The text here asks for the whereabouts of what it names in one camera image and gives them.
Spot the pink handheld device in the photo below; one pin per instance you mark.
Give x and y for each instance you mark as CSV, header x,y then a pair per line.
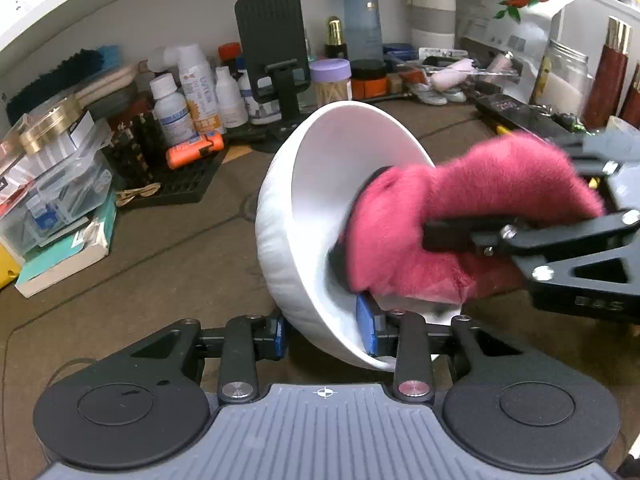
x,y
450,75

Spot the tan folded eyeglasses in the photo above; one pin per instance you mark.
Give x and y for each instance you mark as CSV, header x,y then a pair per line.
x,y
137,194

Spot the black bristle brush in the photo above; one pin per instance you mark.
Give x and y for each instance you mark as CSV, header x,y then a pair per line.
x,y
55,77

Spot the white medicine bottle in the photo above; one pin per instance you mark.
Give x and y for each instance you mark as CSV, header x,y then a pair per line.
x,y
170,115

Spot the tall blue lotion bottle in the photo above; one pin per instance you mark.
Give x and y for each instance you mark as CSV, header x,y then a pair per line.
x,y
362,20

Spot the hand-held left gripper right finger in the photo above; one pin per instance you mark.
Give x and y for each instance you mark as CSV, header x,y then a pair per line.
x,y
365,325

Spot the red-brown gold-capped tube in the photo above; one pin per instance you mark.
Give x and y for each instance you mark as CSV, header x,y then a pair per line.
x,y
632,95
607,75

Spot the white dark-label jar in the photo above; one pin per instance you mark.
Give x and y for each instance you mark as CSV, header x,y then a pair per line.
x,y
252,105

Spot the clear plastic case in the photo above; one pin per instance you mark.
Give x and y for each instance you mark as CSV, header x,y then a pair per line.
x,y
492,72

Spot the small white dropper bottle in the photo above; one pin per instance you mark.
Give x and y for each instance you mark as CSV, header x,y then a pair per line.
x,y
230,100

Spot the white spray can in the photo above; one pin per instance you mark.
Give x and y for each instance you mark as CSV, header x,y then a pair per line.
x,y
197,90

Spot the black gold-lettered tile set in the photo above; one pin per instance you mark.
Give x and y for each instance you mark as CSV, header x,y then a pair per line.
x,y
135,150

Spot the black orange cream jar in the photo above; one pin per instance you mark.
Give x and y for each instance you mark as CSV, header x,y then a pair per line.
x,y
369,80

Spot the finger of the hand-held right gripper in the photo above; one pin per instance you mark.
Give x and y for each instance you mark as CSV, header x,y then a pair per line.
x,y
595,166
465,235

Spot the white black-label box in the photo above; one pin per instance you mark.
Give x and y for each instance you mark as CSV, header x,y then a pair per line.
x,y
80,127

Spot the toothpick jar purple lid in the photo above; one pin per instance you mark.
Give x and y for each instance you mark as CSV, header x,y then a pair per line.
x,y
330,82

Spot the clear plastic storage box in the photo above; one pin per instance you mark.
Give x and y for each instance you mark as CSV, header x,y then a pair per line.
x,y
55,190

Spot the glass jar white powder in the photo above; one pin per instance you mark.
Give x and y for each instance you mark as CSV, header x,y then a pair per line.
x,y
565,85

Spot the black digital device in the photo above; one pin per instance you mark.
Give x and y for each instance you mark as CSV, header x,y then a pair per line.
x,y
525,112

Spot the teal book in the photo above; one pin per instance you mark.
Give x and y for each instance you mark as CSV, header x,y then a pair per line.
x,y
65,260

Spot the yellow box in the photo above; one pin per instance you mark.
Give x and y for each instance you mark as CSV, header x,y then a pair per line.
x,y
7,265

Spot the white insulated tumbler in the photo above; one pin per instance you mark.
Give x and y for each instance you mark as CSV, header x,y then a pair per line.
x,y
432,10

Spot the black gold-capped serum bottle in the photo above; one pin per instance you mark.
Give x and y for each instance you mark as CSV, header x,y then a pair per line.
x,y
336,42

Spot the orange tube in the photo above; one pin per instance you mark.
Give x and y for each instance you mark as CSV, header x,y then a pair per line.
x,y
195,151

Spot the black ribbed tray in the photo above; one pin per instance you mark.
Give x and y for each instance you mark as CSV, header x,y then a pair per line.
x,y
185,182

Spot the white ribbed bowl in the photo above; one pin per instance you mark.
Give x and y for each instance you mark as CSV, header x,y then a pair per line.
x,y
320,180

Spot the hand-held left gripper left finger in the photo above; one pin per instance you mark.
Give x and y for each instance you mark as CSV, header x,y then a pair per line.
x,y
279,340

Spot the white dotted pads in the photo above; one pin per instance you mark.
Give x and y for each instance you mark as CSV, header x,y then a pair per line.
x,y
435,94

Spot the beige wooden brush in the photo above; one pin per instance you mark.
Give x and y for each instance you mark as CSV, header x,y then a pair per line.
x,y
107,80

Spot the black phone stand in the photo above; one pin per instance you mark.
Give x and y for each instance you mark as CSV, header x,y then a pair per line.
x,y
270,25

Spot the white fruit-print bag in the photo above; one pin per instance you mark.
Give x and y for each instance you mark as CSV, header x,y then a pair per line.
x,y
520,25

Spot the pink terry towel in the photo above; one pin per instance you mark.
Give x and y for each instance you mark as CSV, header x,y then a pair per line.
x,y
450,185

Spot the gold metal tin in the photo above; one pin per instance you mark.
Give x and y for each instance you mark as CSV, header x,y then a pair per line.
x,y
47,125

